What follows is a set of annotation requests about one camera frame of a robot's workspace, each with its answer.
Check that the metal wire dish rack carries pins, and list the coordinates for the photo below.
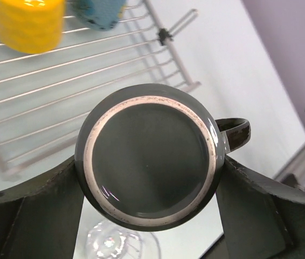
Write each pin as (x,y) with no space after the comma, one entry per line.
(44,98)

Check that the grey ceramic mug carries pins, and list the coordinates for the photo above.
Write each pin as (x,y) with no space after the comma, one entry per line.
(149,157)

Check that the black binder clip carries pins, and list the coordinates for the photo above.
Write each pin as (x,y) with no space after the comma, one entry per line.
(181,24)

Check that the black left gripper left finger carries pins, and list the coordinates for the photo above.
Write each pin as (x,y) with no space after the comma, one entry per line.
(39,218)

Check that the yellow ceramic mug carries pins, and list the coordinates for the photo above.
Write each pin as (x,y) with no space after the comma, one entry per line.
(31,26)

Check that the clear octagonal glass cup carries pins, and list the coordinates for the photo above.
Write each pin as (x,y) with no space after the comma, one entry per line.
(110,241)

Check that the blue ribbed flower mug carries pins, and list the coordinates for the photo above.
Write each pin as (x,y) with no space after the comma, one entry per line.
(100,15)

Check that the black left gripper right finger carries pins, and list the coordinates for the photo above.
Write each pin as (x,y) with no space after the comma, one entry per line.
(261,218)

